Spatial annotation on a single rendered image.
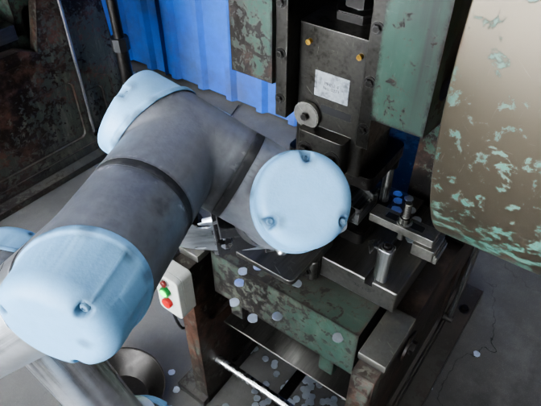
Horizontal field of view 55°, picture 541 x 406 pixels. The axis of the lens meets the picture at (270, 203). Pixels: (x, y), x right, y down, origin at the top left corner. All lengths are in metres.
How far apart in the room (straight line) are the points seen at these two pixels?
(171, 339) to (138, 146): 1.54
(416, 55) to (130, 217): 0.58
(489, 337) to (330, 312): 0.97
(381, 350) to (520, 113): 0.69
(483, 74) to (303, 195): 0.19
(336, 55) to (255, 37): 0.15
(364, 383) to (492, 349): 0.94
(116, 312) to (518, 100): 0.34
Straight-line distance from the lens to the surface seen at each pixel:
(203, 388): 1.68
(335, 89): 0.96
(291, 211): 0.37
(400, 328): 1.11
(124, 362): 1.81
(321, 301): 1.12
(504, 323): 2.05
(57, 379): 0.80
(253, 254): 1.02
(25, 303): 0.30
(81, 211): 0.32
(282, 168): 0.37
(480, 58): 0.46
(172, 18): 3.05
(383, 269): 1.06
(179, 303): 1.24
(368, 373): 1.07
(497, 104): 0.48
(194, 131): 0.38
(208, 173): 0.37
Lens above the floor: 1.53
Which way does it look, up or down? 42 degrees down
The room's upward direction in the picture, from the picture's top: straight up
